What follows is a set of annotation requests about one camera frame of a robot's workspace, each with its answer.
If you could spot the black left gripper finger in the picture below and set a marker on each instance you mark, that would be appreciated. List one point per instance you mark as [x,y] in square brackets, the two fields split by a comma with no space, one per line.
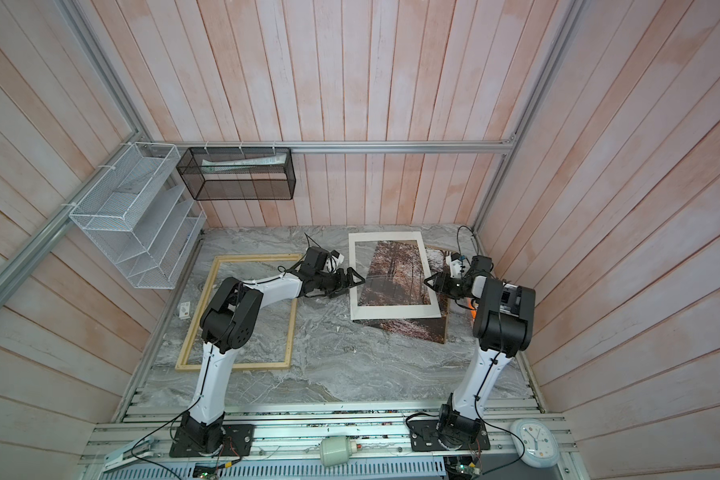
[340,289]
[348,276]

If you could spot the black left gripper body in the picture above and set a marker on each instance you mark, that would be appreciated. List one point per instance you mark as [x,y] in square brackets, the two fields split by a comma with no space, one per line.
[325,280]

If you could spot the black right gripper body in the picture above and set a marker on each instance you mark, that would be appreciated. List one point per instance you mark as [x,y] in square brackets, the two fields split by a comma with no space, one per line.
[458,283]

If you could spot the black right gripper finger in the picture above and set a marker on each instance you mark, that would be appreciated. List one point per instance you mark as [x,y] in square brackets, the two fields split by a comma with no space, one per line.
[439,278]
[442,286]

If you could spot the white mat board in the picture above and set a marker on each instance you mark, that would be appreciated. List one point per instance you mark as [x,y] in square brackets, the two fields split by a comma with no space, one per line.
[394,265]

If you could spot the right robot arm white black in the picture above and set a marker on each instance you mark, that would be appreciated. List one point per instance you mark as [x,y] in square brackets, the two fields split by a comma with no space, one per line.
[503,317]

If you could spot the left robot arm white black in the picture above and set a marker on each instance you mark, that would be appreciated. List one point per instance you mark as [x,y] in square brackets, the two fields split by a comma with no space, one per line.
[229,320]

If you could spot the autumn forest photo print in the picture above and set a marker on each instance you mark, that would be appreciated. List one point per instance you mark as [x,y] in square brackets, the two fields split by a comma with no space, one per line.
[424,329]

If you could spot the wooden backing board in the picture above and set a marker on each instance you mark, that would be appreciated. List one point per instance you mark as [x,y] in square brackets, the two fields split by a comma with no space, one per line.
[439,262]

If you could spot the small white tag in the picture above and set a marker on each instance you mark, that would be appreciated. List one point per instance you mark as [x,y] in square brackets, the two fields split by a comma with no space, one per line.
[184,310]

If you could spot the paper in black basket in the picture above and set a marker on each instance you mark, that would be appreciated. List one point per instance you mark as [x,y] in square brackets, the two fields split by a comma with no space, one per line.
[258,165]

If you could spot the white cylindrical device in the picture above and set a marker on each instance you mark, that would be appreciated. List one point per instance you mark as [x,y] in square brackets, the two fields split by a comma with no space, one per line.
[337,450]

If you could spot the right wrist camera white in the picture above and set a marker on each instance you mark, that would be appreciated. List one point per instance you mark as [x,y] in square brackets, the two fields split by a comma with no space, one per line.
[456,265]

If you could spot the black wire mesh basket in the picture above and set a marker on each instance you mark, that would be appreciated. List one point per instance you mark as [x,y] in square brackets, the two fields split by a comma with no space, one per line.
[215,187]

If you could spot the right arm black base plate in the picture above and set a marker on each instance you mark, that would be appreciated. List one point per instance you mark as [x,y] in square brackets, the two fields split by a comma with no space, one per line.
[429,435]

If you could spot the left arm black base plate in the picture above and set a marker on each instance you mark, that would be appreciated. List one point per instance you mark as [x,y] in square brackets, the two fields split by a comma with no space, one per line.
[219,439]

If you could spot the white wire mesh shelf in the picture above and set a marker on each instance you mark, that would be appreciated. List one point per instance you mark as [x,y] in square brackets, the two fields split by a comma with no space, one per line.
[146,228]

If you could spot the white wall clock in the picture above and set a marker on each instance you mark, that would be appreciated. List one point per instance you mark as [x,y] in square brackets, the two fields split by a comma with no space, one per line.
[536,445]

